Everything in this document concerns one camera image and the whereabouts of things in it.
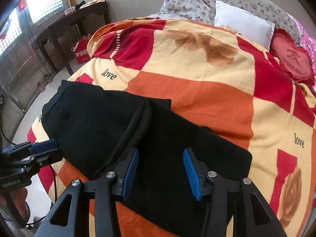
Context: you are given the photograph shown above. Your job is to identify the person's left hand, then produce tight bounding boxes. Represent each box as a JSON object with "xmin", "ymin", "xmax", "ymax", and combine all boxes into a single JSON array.
[{"xmin": 14, "ymin": 188, "xmax": 31, "ymax": 226}]

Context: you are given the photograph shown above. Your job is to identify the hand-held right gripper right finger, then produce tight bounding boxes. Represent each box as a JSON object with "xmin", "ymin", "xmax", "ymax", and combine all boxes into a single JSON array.
[{"xmin": 183, "ymin": 148, "xmax": 280, "ymax": 237}]

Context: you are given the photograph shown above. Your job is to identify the dark wooden table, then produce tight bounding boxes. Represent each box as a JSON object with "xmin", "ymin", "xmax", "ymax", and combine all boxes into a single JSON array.
[{"xmin": 36, "ymin": 0, "xmax": 110, "ymax": 76}]

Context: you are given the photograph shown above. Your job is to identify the white pillow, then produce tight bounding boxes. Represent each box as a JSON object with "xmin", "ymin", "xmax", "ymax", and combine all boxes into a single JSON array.
[{"xmin": 213, "ymin": 0, "xmax": 276, "ymax": 51}]

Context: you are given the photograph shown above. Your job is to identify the orange red printed blanket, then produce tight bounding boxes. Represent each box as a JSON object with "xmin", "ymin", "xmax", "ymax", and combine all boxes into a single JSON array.
[{"xmin": 27, "ymin": 17, "xmax": 316, "ymax": 237}]

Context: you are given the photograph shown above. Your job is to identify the red shopping bag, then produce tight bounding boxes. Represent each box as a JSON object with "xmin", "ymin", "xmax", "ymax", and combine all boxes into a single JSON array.
[{"xmin": 71, "ymin": 33, "xmax": 93, "ymax": 65}]

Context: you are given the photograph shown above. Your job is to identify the black cable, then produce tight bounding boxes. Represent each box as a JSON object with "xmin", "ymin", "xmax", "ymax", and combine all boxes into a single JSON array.
[{"xmin": 26, "ymin": 164, "xmax": 59, "ymax": 228}]

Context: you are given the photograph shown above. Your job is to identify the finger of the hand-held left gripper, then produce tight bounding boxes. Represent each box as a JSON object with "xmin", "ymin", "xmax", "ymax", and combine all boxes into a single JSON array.
[
  {"xmin": 33, "ymin": 150, "xmax": 63, "ymax": 167},
  {"xmin": 28, "ymin": 139, "xmax": 60, "ymax": 155}
]

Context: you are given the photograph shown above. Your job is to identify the red heart cushion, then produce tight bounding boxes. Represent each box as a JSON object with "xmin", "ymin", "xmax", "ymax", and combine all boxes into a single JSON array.
[{"xmin": 269, "ymin": 28, "xmax": 316, "ymax": 87}]

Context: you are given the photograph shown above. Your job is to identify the black pants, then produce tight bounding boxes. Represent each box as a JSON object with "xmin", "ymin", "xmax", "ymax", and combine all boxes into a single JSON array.
[{"xmin": 41, "ymin": 80, "xmax": 253, "ymax": 237}]

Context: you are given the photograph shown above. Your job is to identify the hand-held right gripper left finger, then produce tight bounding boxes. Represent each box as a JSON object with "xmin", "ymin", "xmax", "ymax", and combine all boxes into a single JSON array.
[{"xmin": 35, "ymin": 148, "xmax": 139, "ymax": 237}]

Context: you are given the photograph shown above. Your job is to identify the wooden door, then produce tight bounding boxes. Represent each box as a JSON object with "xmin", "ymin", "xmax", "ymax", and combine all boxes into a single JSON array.
[{"xmin": 0, "ymin": 36, "xmax": 57, "ymax": 119}]

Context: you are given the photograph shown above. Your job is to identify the peach cloth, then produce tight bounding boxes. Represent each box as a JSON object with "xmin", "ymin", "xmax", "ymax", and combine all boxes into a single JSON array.
[{"xmin": 79, "ymin": 0, "xmax": 104, "ymax": 9}]

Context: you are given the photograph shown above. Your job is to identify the lattice window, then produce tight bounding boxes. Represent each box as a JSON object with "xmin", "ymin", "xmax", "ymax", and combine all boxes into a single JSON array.
[{"xmin": 0, "ymin": 0, "xmax": 66, "ymax": 55}]

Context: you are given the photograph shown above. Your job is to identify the floral pillow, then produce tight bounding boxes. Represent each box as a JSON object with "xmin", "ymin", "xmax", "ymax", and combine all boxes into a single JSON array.
[
  {"xmin": 159, "ymin": 0, "xmax": 218, "ymax": 26},
  {"xmin": 195, "ymin": 0, "xmax": 300, "ymax": 46}
]

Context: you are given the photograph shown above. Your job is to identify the pink printed quilt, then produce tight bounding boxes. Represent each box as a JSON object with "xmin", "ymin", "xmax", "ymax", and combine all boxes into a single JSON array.
[{"xmin": 294, "ymin": 17, "xmax": 316, "ymax": 55}]

